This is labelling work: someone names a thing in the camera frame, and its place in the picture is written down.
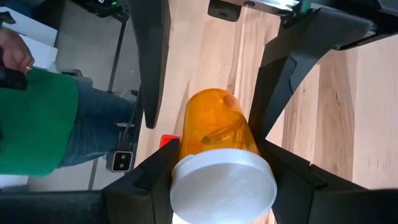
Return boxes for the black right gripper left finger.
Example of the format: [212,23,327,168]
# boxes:
[102,138,181,224]

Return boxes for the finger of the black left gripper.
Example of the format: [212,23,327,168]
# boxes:
[127,0,172,130]
[248,7,374,142]

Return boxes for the white panel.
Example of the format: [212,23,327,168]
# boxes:
[0,6,58,69]

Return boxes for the orange pill bottle white cap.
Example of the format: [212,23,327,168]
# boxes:
[169,88,279,224]

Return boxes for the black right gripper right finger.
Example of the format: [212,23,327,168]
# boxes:
[257,139,364,224]

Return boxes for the red plastic basket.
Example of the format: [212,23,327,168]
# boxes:
[159,134,182,149]

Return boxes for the black handheld device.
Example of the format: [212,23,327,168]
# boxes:
[0,67,28,91]

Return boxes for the person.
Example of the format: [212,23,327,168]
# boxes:
[0,26,137,177]

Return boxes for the person's hand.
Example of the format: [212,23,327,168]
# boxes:
[0,27,35,75]

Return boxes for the black camera cable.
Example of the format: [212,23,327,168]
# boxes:
[119,93,139,153]

